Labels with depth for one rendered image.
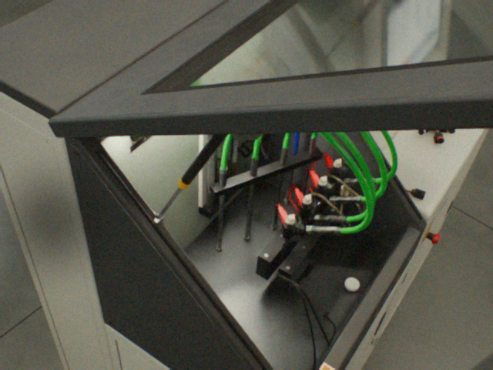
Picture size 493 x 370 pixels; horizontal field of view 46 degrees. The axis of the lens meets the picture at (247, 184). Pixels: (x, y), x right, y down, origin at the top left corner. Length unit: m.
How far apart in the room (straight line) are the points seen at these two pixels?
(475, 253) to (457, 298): 0.30
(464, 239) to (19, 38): 2.33
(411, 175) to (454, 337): 1.08
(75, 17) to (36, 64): 0.18
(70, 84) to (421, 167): 1.08
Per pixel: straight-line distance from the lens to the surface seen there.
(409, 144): 1.87
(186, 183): 0.96
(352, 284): 1.64
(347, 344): 1.42
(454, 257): 2.94
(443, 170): 1.82
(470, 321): 2.76
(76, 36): 1.25
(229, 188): 1.46
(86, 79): 1.13
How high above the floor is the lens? 2.16
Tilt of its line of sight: 46 degrees down
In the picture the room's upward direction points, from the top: 5 degrees clockwise
